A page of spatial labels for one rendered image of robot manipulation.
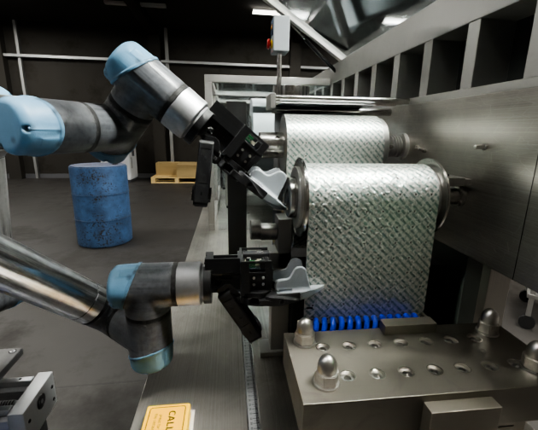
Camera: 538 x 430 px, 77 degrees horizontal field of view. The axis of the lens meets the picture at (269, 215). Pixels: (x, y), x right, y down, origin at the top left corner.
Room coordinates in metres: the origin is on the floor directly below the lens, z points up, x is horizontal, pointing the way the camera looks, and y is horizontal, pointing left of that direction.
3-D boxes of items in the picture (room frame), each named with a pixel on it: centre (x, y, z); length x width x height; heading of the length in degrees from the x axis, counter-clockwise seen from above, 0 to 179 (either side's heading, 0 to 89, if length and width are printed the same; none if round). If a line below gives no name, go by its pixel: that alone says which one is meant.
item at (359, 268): (0.58, -0.18, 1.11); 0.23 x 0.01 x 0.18; 97
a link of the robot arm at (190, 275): (0.54, 0.13, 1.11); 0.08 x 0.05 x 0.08; 7
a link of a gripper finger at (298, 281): (0.55, -0.06, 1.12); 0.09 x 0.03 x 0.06; 96
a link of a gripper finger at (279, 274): (0.58, -0.05, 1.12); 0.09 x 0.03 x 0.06; 98
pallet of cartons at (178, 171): (9.16, 2.45, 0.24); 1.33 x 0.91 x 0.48; 98
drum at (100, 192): (4.04, 2.04, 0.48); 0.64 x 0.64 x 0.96
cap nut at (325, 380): (0.40, -0.08, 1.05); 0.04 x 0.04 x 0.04
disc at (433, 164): (0.66, -0.31, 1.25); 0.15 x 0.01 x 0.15; 7
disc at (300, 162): (0.63, -0.06, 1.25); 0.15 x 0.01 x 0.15; 7
